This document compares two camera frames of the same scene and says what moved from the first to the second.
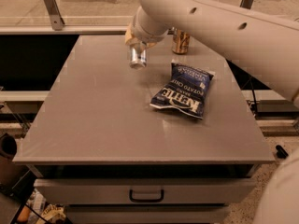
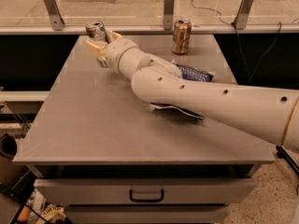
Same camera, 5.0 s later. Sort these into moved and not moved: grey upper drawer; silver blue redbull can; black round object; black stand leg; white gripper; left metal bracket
Moved: white gripper; silver blue redbull can
Not moved: black round object; black stand leg; grey upper drawer; left metal bracket
